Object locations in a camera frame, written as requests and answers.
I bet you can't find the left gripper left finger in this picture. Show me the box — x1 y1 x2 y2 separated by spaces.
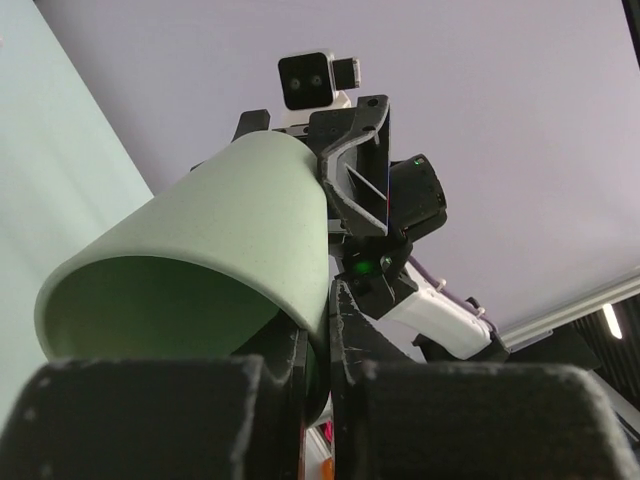
1 328 307 479

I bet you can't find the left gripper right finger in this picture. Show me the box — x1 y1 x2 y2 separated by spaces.
329 280 639 479

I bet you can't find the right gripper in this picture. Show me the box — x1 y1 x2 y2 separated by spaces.
234 95 447 319

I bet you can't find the green cup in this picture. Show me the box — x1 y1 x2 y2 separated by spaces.
34 131 329 421

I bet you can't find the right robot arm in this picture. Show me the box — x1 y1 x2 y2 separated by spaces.
233 96 508 362

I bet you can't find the pink cloth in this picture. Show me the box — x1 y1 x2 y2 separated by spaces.
321 421 334 444

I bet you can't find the orange tool case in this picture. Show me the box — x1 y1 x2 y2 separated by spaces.
320 457 334 480

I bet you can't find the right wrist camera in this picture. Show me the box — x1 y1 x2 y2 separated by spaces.
277 49 362 127

